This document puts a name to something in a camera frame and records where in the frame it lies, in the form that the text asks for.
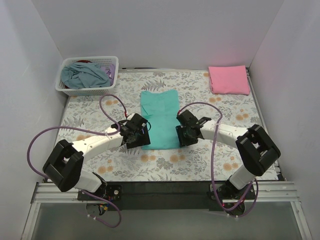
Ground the teal t-shirt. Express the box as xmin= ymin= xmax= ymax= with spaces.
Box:
xmin=140 ymin=89 xmax=180 ymax=150

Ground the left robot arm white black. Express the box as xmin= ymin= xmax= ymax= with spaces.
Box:
xmin=42 ymin=113 xmax=151 ymax=200

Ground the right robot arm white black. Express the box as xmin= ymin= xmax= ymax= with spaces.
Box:
xmin=176 ymin=110 xmax=281 ymax=199

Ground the floral patterned table mat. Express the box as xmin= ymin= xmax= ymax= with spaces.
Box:
xmin=57 ymin=70 xmax=263 ymax=182

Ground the folded pink t-shirt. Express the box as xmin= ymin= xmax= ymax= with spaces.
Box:
xmin=208 ymin=65 xmax=250 ymax=96

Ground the lilac t-shirt in basket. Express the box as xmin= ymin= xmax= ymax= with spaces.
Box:
xmin=99 ymin=63 xmax=116 ymax=86

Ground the grey-blue t-shirt in basket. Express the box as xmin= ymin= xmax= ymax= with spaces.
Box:
xmin=60 ymin=62 xmax=110 ymax=89

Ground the white plastic laundry basket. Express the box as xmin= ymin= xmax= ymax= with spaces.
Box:
xmin=55 ymin=56 xmax=119 ymax=96

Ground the dark red garment in basket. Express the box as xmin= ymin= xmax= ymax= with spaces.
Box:
xmin=76 ymin=60 xmax=92 ymax=64

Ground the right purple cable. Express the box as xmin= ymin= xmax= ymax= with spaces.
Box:
xmin=176 ymin=101 xmax=260 ymax=219

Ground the purple cable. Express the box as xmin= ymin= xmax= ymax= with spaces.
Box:
xmin=176 ymin=101 xmax=260 ymax=219
xmin=26 ymin=94 xmax=131 ymax=229

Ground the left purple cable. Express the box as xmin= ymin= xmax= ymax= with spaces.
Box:
xmin=26 ymin=94 xmax=131 ymax=229

